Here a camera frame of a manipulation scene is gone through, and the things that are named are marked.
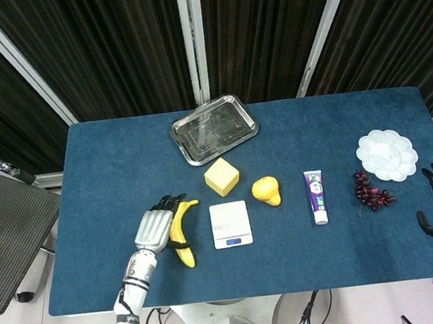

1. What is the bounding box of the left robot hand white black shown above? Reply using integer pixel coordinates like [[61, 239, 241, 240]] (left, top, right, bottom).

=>
[[129, 191, 195, 257]]

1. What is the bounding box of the yellow banana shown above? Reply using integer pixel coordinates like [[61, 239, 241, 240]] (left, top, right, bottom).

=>
[[165, 198, 208, 271]]

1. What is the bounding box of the white kitchen scale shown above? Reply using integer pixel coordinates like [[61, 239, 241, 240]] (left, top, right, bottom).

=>
[[208, 200, 255, 251]]

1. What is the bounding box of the blue table mat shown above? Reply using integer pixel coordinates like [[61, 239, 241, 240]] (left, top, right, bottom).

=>
[[25, 78, 433, 324]]

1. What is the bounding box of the yellow cube block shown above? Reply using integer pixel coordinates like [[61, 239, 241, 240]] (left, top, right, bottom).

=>
[[201, 155, 243, 200]]

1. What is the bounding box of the purple grape bunch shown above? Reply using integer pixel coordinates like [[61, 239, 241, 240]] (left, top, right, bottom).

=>
[[351, 166, 399, 217]]

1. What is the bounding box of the white flower paint palette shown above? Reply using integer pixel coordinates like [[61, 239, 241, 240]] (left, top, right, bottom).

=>
[[353, 124, 421, 186]]

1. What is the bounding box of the stainless steel tray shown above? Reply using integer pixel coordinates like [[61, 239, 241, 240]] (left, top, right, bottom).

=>
[[166, 90, 264, 170]]

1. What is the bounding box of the yellow pear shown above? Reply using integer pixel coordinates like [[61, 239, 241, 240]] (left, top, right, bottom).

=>
[[249, 174, 284, 209]]

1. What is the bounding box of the purple white toothpaste tube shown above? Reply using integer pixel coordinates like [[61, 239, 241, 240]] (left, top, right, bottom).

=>
[[302, 169, 331, 227]]

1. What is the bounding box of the black pleated curtain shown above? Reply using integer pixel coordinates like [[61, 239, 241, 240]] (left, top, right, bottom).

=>
[[198, 0, 361, 109], [0, 0, 200, 134]]

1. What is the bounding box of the aluminium frame post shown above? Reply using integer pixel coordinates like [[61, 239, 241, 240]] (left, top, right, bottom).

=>
[[175, 0, 214, 107], [0, 0, 78, 134], [286, 0, 374, 100]]

